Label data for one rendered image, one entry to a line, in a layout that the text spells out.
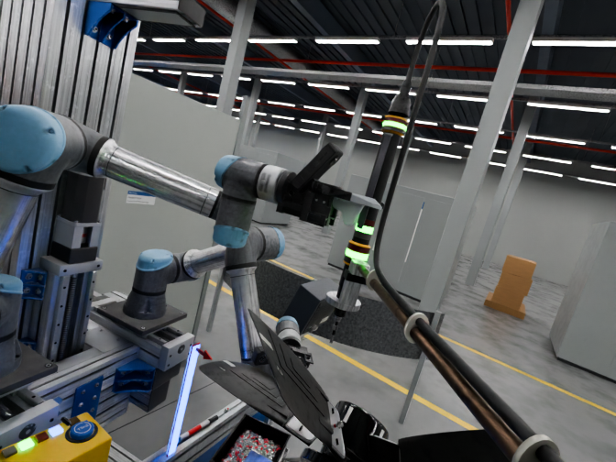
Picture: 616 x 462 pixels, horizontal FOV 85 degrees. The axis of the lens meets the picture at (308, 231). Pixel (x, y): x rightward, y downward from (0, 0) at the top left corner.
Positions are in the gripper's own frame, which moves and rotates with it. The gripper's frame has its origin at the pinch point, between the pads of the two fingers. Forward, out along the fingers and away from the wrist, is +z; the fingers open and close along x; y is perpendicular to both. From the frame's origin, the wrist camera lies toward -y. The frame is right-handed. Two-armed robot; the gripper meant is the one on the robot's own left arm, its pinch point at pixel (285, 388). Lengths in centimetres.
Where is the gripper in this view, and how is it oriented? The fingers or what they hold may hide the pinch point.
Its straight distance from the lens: 89.8
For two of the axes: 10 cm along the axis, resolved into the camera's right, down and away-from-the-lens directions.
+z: 1.1, 1.8, -9.8
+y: 9.3, 3.4, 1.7
